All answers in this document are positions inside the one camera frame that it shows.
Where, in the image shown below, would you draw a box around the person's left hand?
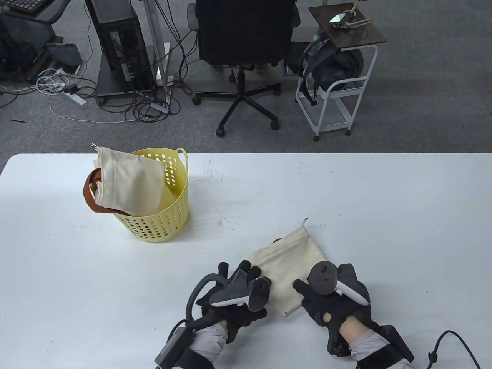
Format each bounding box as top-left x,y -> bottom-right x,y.
196,261 -> 271,344

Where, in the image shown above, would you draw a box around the person's right hand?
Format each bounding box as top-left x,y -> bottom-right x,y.
293,263 -> 371,339

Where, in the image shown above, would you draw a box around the cream canvas bag purple flowers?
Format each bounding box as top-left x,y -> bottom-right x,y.
246,218 -> 329,317

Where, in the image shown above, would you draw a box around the cream canvas bag red flowers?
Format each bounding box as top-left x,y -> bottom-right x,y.
84,143 -> 166,216

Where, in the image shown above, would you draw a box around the person's left forearm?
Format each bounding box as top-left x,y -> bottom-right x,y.
188,321 -> 229,369

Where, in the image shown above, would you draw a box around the white and black controller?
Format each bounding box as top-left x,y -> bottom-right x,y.
309,261 -> 369,306
209,269 -> 271,312

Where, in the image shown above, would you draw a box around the small black sensor module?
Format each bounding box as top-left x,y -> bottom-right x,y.
327,334 -> 350,356

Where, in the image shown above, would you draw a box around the yellow perforated plastic basket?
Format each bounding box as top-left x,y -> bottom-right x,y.
90,147 -> 190,243

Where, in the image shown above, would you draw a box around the white rolling cart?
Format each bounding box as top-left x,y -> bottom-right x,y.
295,44 -> 379,142

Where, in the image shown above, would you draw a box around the black backpack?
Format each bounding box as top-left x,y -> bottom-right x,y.
286,37 -> 364,106

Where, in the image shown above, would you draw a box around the dark brown cart board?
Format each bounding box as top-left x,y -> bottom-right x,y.
309,3 -> 387,51

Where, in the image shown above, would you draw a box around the black office chair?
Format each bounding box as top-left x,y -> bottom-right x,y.
188,0 -> 301,138

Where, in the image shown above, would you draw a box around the grey metal stand pole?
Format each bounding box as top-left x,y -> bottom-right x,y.
143,0 -> 171,112

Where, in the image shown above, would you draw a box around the black computer tower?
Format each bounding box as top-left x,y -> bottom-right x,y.
85,0 -> 154,95

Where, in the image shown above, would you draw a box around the black floor stand base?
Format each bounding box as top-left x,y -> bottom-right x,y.
46,42 -> 83,74

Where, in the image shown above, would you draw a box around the black desk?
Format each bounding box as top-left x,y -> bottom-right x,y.
0,0 -> 71,25

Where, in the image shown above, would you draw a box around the black keyboard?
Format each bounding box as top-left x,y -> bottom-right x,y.
6,0 -> 48,14

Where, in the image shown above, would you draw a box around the thick black knotted cable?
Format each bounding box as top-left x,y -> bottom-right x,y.
427,330 -> 481,369

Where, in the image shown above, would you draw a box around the tangle of black cables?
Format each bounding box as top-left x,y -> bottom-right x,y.
96,0 -> 193,123

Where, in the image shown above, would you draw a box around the beige strap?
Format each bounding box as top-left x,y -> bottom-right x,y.
338,4 -> 372,29

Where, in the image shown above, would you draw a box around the bundle of white cables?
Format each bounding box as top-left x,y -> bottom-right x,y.
37,68 -> 71,93

